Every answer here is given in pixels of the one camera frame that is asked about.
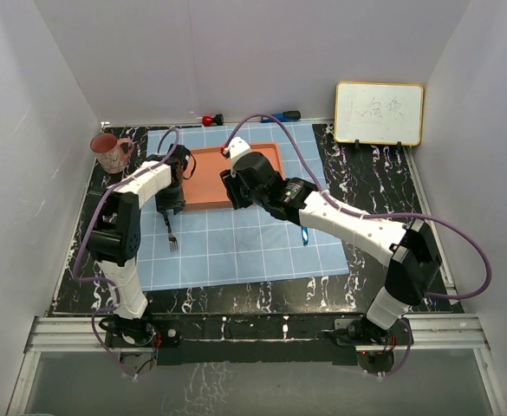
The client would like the orange plastic tray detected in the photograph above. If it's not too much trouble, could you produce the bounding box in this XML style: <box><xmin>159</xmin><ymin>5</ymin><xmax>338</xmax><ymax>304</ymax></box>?
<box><xmin>183</xmin><ymin>142</ymin><xmax>284</xmax><ymax>211</ymax></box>

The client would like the silver metal fork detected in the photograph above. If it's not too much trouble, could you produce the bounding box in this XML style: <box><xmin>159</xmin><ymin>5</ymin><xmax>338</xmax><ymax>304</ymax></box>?
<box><xmin>163</xmin><ymin>212</ymin><xmax>179</xmax><ymax>252</ymax></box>

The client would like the blue patterned knife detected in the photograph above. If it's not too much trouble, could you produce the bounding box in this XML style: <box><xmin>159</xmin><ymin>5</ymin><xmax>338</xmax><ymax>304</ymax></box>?
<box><xmin>301</xmin><ymin>226</ymin><xmax>309</xmax><ymax>246</ymax></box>

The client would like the blue checked tablecloth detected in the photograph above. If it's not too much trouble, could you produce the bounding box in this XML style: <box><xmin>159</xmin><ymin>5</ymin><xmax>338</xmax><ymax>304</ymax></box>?
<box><xmin>137</xmin><ymin>122</ymin><xmax>349</xmax><ymax>291</ymax></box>

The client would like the pink floral mug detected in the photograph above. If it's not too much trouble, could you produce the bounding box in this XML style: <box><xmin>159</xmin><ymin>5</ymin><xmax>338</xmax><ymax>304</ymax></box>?
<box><xmin>90</xmin><ymin>133</ymin><xmax>134</xmax><ymax>174</ymax></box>

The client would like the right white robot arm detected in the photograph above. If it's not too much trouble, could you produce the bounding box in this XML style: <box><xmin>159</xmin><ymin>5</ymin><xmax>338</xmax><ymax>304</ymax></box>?
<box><xmin>220</xmin><ymin>149</ymin><xmax>441</xmax><ymax>344</ymax></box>

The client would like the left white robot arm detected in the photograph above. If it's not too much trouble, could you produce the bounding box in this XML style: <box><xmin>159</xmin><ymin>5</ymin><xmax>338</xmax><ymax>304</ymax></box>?
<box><xmin>87</xmin><ymin>144</ymin><xmax>195</xmax><ymax>346</ymax></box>

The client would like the blue marker pen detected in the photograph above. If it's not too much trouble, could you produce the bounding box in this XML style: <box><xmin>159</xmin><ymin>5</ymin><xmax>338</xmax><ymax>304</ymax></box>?
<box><xmin>260</xmin><ymin>110</ymin><xmax>302</xmax><ymax>123</ymax></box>

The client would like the red capped marker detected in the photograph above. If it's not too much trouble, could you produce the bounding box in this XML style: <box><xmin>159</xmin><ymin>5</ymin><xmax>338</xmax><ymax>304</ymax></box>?
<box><xmin>201</xmin><ymin>114</ymin><xmax>224</xmax><ymax>127</ymax></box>

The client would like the small framed whiteboard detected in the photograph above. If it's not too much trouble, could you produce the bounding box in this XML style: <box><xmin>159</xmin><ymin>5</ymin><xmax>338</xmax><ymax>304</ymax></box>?
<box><xmin>334</xmin><ymin>81</ymin><xmax>424</xmax><ymax>146</ymax></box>

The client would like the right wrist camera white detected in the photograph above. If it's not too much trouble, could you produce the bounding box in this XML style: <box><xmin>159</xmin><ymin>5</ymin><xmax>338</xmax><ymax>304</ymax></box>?
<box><xmin>221</xmin><ymin>137</ymin><xmax>251</xmax><ymax>176</ymax></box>

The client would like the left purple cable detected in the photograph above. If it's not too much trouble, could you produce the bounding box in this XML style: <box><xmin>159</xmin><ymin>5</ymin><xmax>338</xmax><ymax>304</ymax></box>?
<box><xmin>71</xmin><ymin>127</ymin><xmax>181</xmax><ymax>377</ymax></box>

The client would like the purple cable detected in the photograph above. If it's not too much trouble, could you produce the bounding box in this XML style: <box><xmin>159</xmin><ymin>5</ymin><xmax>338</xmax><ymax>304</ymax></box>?
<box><xmin>71</xmin><ymin>127</ymin><xmax>181</xmax><ymax>377</ymax></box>
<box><xmin>222</xmin><ymin>114</ymin><xmax>492</xmax><ymax>377</ymax></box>

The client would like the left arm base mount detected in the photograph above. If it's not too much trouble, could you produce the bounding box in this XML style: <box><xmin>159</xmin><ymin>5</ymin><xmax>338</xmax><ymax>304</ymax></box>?
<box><xmin>94</xmin><ymin>314</ymin><xmax>182</xmax><ymax>349</ymax></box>

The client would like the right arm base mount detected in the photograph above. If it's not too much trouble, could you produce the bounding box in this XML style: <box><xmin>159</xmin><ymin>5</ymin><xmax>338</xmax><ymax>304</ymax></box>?
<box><xmin>317</xmin><ymin>317</ymin><xmax>413</xmax><ymax>348</ymax></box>

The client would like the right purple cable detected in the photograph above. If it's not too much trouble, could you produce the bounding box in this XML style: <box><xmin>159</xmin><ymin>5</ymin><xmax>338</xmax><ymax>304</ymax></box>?
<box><xmin>222</xmin><ymin>114</ymin><xmax>492</xmax><ymax>377</ymax></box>

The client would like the aluminium frame rail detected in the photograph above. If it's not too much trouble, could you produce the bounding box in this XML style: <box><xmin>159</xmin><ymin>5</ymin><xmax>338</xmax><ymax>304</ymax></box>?
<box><xmin>24</xmin><ymin>313</ymin><xmax>489</xmax><ymax>353</ymax></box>

